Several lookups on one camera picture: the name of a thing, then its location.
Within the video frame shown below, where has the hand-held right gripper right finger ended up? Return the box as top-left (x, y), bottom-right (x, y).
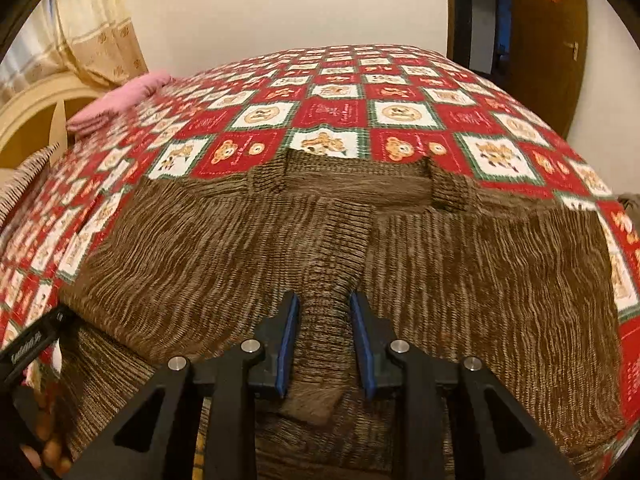
top-left (349, 291), bottom-right (581, 480)

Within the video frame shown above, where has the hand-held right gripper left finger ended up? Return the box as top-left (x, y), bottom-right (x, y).
top-left (65, 290), bottom-right (301, 480)

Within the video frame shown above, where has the brown knitted sweater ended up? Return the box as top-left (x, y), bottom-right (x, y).
top-left (55, 150), bottom-right (632, 480)

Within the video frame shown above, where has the person's left hand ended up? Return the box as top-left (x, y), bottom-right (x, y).
top-left (22, 391), bottom-right (74, 479)

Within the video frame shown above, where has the striped pillow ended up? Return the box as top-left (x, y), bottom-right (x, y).
top-left (0, 142), bottom-right (64, 227)

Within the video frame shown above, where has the cream wooden headboard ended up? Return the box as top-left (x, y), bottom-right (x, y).
top-left (0, 72), bottom-right (114, 171)

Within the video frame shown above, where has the red checkered printed blanket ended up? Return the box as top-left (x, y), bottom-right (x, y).
top-left (0, 45), bottom-right (640, 480)

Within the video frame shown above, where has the pink folded blanket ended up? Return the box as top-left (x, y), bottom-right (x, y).
top-left (66, 71), bottom-right (174, 136)

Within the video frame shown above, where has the brown wooden door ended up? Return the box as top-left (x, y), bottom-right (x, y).
top-left (509, 0), bottom-right (589, 139)

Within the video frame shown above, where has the dark wooden door frame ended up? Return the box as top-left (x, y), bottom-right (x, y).
top-left (445, 0), bottom-right (516, 77)

